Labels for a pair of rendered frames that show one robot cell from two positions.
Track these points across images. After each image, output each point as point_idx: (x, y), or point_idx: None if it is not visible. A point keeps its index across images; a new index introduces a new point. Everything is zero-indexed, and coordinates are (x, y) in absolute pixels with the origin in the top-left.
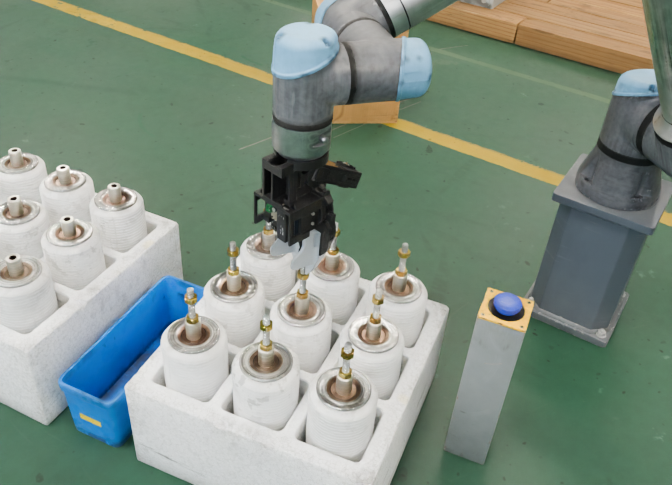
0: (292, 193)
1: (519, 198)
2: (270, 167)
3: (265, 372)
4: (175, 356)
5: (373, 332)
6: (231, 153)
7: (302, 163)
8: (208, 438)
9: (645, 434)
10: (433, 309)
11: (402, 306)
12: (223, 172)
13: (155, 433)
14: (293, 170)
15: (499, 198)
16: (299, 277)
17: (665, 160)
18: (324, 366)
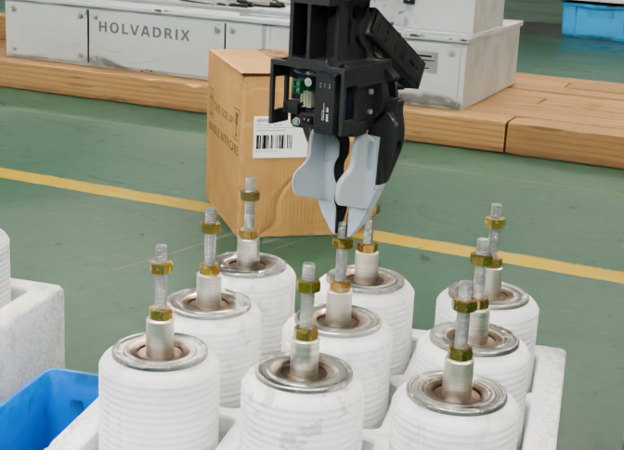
0: (341, 45)
1: (589, 302)
2: None
3: (308, 382)
4: (135, 378)
5: (477, 327)
6: (102, 274)
7: None
8: None
9: None
10: (541, 353)
11: (505, 313)
12: (95, 295)
13: None
14: None
15: (558, 302)
16: (337, 245)
17: None
18: (389, 419)
